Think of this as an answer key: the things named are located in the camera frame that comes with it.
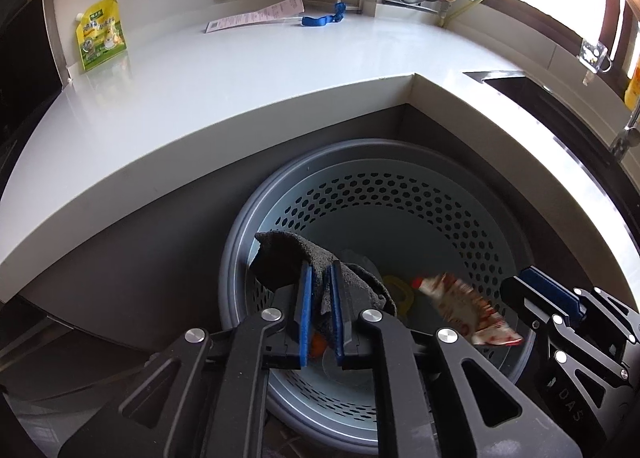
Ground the clear acrylic picture tag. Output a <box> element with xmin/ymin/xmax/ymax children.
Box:
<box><xmin>579</xmin><ymin>38</ymin><xmax>612</xmax><ymax>74</ymax></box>

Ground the green spouted pouch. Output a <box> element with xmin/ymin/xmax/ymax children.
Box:
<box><xmin>75</xmin><ymin>0</ymin><xmax>129</xmax><ymax>72</ymax></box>

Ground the blue perforated plastic bin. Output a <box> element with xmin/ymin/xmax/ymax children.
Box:
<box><xmin>217</xmin><ymin>138</ymin><xmax>544</xmax><ymax>450</ymax></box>

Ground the green gas hose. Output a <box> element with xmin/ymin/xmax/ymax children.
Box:
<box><xmin>442</xmin><ymin>0</ymin><xmax>489</xmax><ymax>29</ymax></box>

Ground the pink paper slip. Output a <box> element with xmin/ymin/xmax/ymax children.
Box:
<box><xmin>205</xmin><ymin>0</ymin><xmax>306</xmax><ymax>34</ymax></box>

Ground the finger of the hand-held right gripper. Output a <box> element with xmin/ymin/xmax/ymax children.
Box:
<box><xmin>500</xmin><ymin>265</ymin><xmax>640</xmax><ymax>385</ymax></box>

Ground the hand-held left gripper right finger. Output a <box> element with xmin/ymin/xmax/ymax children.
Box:
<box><xmin>330</xmin><ymin>260</ymin><xmax>585</xmax><ymax>458</ymax></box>

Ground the red and white snack wrapper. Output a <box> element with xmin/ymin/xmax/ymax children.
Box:
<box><xmin>411</xmin><ymin>273</ymin><xmax>525</xmax><ymax>348</ymax></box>

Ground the black cloth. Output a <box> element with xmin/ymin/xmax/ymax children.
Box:
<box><xmin>248</xmin><ymin>230</ymin><xmax>399</xmax><ymax>339</ymax></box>

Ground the blue strap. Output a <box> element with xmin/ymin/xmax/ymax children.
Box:
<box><xmin>300</xmin><ymin>2</ymin><xmax>346</xmax><ymax>29</ymax></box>

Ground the steel sink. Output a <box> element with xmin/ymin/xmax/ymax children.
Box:
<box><xmin>462</xmin><ymin>68</ymin><xmax>640</xmax><ymax>221</ymax></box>

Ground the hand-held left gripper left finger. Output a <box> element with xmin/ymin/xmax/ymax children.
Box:
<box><xmin>57</xmin><ymin>260</ymin><xmax>314</xmax><ymax>458</ymax></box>

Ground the metal faucet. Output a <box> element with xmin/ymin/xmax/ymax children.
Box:
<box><xmin>610</xmin><ymin>108</ymin><xmax>640</xmax><ymax>157</ymax></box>

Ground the yellow bottle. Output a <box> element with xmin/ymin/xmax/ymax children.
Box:
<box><xmin>624</xmin><ymin>59</ymin><xmax>640</xmax><ymax>111</ymax></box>

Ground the yellow plastic dish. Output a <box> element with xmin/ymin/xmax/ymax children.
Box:
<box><xmin>382</xmin><ymin>275</ymin><xmax>417</xmax><ymax>315</ymax></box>

